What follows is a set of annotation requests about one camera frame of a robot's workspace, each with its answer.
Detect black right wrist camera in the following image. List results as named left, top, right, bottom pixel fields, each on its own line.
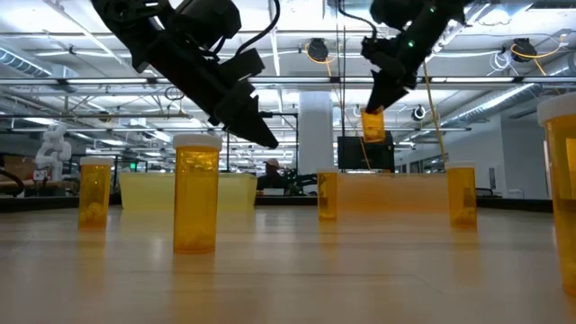
left=360, top=35, right=395, bottom=68

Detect narrow amber pill bottle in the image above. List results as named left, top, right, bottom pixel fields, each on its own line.
left=316, top=166, right=339, bottom=222
left=445, top=160, right=478, bottom=229
left=78, top=155, right=114, bottom=231
left=172, top=133, right=223, bottom=255
left=536, top=92, right=576, bottom=297

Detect black ceiling cord reel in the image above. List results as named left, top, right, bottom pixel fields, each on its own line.
left=510, top=38, right=540, bottom=63
left=307, top=37, right=331, bottom=64

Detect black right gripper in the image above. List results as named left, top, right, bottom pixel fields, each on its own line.
left=364, top=11, right=445, bottom=114

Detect white structural column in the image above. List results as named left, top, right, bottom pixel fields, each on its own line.
left=298, top=91, right=335, bottom=176

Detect black background rig frame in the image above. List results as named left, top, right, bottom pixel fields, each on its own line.
left=259, top=111, right=300, bottom=175

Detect wide amber pill bottle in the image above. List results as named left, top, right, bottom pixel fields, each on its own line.
left=361, top=106, right=387, bottom=144

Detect person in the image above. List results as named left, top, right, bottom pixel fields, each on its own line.
left=256, top=157, right=289, bottom=193

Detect yellow translucent plastic bin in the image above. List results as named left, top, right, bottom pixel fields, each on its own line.
left=118, top=172, right=258, bottom=212

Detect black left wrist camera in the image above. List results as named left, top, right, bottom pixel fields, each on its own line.
left=220, top=47, right=266, bottom=85

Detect thick yellow cable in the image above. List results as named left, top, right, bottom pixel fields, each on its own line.
left=421, top=60, right=450, bottom=164

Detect silver ventilation duct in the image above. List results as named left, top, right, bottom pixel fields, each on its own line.
left=0, top=47, right=53, bottom=78
left=443, top=67, right=576, bottom=130

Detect orange translucent plastic bin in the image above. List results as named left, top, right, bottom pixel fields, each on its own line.
left=337, top=172, right=447, bottom=212

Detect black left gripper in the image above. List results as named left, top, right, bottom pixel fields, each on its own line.
left=130, top=26, right=279, bottom=149

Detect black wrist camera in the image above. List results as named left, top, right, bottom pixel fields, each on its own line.
left=360, top=35, right=395, bottom=68
left=220, top=47, right=266, bottom=85

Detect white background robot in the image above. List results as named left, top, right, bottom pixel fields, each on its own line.
left=34, top=123, right=73, bottom=183

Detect long linear ceiling light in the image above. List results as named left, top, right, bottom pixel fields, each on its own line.
left=0, top=75, right=576, bottom=86

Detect thin black hanging cable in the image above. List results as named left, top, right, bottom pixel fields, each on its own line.
left=334, top=0, right=339, bottom=136

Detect brown cardboard box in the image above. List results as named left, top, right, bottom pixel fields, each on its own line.
left=3, top=155, right=38, bottom=182

